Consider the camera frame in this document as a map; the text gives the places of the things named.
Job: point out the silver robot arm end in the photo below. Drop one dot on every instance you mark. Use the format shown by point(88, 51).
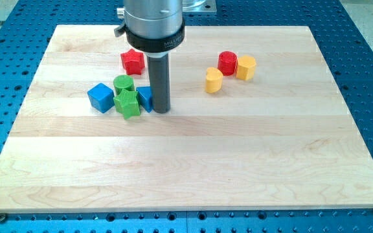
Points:
point(154, 27)

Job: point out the yellow heart block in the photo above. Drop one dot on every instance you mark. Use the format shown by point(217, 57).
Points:
point(213, 80)

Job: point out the yellow hexagon block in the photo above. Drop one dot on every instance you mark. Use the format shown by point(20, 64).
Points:
point(246, 66)

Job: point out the blue triangle block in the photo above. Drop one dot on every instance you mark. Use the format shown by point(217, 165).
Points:
point(145, 97)

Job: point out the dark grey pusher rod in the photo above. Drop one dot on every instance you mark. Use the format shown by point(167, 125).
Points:
point(159, 77)

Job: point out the green star block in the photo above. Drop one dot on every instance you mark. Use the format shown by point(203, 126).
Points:
point(126, 103)

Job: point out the red cylinder block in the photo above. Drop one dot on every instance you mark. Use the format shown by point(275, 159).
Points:
point(227, 61)

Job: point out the green cylinder block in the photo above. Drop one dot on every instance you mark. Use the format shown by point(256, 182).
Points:
point(123, 81)

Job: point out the red star block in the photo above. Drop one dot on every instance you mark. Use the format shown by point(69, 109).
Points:
point(133, 62)

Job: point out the blue cube block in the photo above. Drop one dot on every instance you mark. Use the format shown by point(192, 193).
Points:
point(101, 97)

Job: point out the wooden board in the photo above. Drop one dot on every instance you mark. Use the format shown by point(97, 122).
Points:
point(284, 139)

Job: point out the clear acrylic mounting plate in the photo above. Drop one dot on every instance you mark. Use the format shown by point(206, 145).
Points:
point(199, 7)

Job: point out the blue perforated metal table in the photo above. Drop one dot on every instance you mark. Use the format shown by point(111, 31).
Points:
point(27, 31)

